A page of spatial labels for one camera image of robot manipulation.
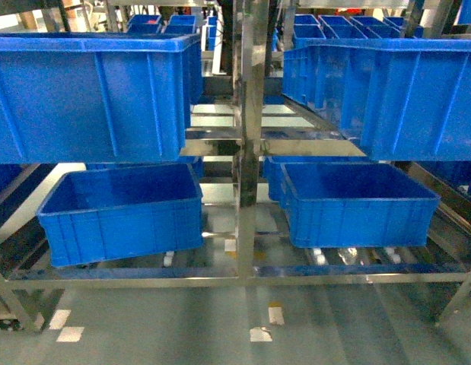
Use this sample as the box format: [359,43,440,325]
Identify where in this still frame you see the far left row blue bins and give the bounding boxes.
[127,14,218,51]

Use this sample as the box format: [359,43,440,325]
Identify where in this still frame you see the row blue bins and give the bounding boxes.
[293,14,404,49]
[127,14,218,51]

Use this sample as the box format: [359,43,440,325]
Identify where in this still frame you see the far right row blue bins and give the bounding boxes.
[293,14,404,49]

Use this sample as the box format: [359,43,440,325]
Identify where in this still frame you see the lower right blue bin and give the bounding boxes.
[281,163,441,249]

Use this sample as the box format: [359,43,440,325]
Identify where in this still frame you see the blue bin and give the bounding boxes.
[0,33,203,163]
[282,39,471,161]
[37,163,203,268]
[281,163,441,249]

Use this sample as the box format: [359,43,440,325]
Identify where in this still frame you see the lower left blue bin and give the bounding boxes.
[37,163,203,268]

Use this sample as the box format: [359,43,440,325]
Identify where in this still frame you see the upper right blue bin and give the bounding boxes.
[282,39,471,161]

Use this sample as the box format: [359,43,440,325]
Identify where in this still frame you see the upper left blue bin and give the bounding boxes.
[0,33,203,163]

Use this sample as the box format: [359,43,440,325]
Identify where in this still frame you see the steel rack front crossbar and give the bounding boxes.
[5,263,468,290]

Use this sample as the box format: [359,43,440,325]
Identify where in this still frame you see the stainless steel rack post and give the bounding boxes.
[233,1,270,281]

